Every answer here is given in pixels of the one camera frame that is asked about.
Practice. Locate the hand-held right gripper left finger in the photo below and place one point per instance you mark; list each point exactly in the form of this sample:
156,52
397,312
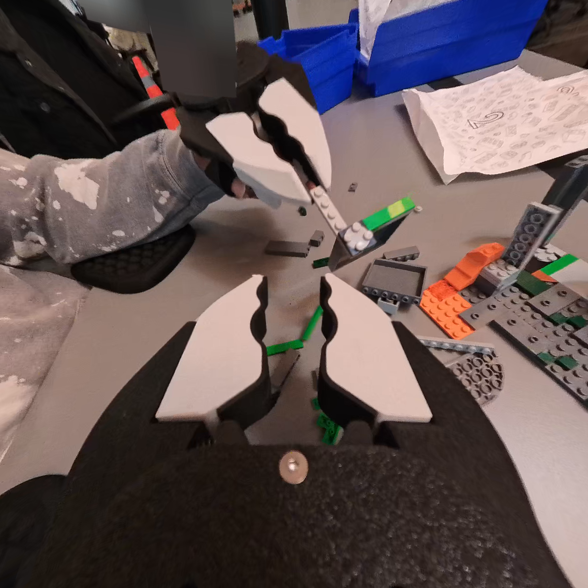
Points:
216,367

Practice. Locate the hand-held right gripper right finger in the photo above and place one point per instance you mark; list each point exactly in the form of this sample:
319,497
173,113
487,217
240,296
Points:
377,367

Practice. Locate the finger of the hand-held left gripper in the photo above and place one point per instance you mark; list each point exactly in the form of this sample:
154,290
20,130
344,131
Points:
253,156
299,119

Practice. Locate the small grey green lego assembly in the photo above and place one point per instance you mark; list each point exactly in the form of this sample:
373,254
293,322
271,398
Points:
354,237

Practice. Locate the person's left forearm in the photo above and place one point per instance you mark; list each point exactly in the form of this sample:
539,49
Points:
101,202

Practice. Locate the small light grey lego piece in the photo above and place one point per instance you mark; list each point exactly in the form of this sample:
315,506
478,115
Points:
389,306

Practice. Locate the small green lego piece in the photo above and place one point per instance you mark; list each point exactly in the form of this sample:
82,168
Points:
326,424

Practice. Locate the thin light grey lego plate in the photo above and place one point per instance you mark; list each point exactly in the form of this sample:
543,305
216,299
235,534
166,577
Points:
457,345

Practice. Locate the orange lego plate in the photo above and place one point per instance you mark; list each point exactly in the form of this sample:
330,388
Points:
446,310

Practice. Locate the dark grey long lego brick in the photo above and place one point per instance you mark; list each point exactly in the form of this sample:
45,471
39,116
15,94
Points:
288,248

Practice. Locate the dark grey half-round lego plate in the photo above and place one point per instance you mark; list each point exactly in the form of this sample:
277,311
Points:
476,377

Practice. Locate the dark green holed lego plate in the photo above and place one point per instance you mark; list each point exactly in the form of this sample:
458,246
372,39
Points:
320,263

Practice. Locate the orange lego slope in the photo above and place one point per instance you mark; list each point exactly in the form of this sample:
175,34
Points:
473,265

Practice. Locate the grey lego baseplate build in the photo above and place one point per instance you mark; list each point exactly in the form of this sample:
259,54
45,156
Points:
542,322

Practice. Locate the person's left hand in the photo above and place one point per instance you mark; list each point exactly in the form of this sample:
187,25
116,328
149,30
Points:
234,186

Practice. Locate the blue storage bin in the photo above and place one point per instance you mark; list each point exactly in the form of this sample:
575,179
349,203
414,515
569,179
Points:
312,60
459,55

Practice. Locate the black pole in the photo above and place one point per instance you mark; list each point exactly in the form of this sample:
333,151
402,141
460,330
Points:
271,18

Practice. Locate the black jacket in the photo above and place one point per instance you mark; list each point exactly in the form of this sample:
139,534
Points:
55,64

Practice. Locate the white printed paper bag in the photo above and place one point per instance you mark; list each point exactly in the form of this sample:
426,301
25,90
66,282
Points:
505,119

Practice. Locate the dark grey lego window frame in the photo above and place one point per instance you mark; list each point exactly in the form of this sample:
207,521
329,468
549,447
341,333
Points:
393,280

